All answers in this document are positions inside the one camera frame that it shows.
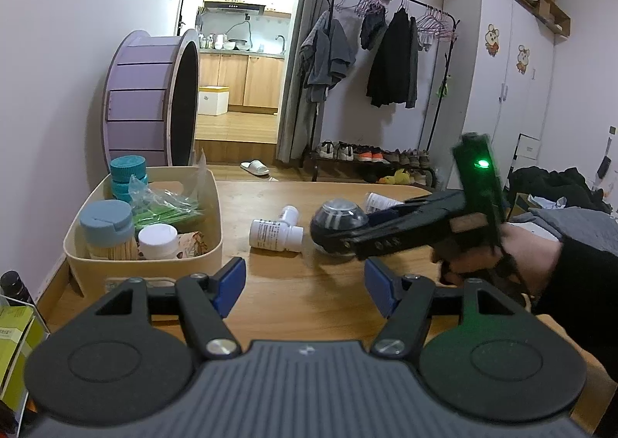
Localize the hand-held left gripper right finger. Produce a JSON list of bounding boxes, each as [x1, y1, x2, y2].
[[364, 258, 529, 362]]

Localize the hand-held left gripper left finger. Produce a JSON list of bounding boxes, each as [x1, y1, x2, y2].
[[92, 257, 248, 362]]

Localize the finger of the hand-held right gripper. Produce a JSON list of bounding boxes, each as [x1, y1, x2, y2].
[[367, 190, 467, 226], [321, 209, 457, 261]]

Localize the cream storage basket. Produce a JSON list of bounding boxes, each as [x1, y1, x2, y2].
[[63, 166, 224, 299]]

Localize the black gyro ball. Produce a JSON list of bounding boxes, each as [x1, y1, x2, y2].
[[309, 199, 370, 255]]

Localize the white lid jar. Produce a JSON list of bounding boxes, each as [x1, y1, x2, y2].
[[138, 226, 179, 260]]

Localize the clear zip bag green contents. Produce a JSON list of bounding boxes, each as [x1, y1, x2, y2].
[[128, 176, 204, 232]]

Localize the blue lid toothpick jar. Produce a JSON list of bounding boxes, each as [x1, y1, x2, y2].
[[80, 200, 136, 260]]

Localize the teal pill bottle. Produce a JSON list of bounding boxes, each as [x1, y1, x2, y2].
[[110, 155, 148, 203]]

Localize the person's right hand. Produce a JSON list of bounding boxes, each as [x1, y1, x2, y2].
[[431, 223, 563, 306]]

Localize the yellow duck toy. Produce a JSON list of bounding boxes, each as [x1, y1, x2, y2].
[[378, 169, 411, 186]]

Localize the white wardrobe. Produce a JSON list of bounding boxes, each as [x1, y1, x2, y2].
[[444, 0, 571, 200]]

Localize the black clothes rack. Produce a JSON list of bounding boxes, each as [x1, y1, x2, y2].
[[302, 0, 457, 188]]

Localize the wooden desk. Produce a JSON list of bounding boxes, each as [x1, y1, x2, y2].
[[36, 180, 546, 362]]

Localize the pile of dark clothes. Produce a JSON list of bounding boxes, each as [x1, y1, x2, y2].
[[507, 166, 618, 226]]

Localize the row of shoes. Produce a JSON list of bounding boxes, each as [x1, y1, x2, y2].
[[316, 139, 433, 168]]

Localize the black coat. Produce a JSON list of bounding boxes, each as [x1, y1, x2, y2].
[[366, 8, 420, 109]]

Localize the grey hoodie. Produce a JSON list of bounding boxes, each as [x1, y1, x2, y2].
[[299, 10, 358, 103]]

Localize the white storage box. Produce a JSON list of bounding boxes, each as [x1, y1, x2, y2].
[[198, 85, 229, 116]]

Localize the dark shorts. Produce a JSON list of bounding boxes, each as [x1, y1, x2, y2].
[[360, 3, 387, 51]]

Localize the wooden kitchen base cabinets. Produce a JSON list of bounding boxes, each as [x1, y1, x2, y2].
[[198, 52, 285, 111]]

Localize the purple cat wheel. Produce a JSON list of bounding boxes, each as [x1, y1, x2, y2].
[[100, 29, 201, 169]]

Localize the bunch of clothes hangers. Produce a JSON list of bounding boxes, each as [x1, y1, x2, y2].
[[335, 0, 457, 42]]

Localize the dark glass bottle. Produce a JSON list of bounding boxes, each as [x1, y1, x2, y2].
[[0, 270, 34, 308]]

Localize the yellow-green box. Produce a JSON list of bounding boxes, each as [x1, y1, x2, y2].
[[0, 305, 49, 414]]

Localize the pile of kitchen dishes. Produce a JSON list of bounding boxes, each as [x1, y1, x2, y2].
[[198, 32, 253, 53]]

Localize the range hood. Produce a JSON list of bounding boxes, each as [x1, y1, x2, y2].
[[203, 2, 266, 15]]

